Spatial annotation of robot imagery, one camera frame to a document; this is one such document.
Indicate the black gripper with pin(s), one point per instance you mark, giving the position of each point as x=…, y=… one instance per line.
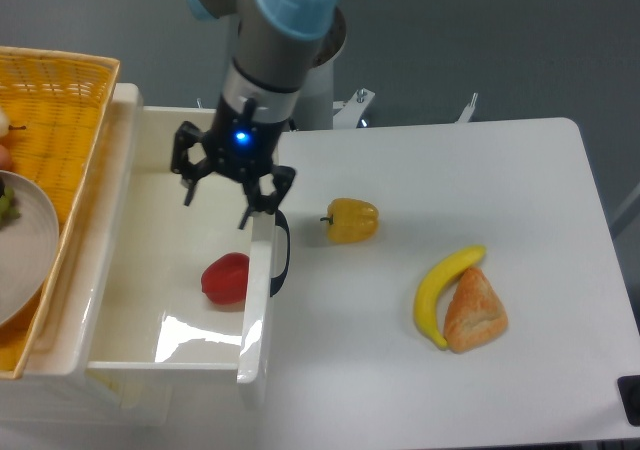
x=238, y=147

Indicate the red bell pepper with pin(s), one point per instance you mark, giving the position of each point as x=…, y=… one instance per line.
x=225, y=281

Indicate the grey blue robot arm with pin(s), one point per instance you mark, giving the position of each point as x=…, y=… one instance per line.
x=277, y=43

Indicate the yellow bell pepper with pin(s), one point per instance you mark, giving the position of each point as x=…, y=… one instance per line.
x=350, y=221

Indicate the open white upper drawer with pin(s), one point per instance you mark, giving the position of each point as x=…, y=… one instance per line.
x=154, y=323

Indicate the white drawer cabinet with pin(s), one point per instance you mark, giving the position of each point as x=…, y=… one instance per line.
x=56, y=384

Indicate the yellow woven basket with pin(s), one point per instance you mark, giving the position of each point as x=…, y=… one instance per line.
x=56, y=102

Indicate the grey ribbed plate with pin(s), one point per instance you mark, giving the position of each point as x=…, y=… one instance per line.
x=29, y=245

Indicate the peach coloured fruit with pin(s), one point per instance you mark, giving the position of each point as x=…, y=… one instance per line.
x=6, y=160

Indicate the pear with stem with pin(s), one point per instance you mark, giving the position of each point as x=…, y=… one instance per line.
x=6, y=125

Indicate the green grapes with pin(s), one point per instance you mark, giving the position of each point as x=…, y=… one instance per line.
x=9, y=212

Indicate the yellow banana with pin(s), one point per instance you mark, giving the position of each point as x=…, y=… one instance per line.
x=438, y=279

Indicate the triangular puff pastry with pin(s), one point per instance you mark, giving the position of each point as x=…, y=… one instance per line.
x=476, y=315

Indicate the black object at table edge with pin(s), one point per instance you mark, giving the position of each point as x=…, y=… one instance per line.
x=629, y=390

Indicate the dark blue drawer handle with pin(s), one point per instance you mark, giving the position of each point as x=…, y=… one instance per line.
x=282, y=252

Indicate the white table bracket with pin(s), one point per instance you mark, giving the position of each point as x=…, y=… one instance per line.
x=468, y=111

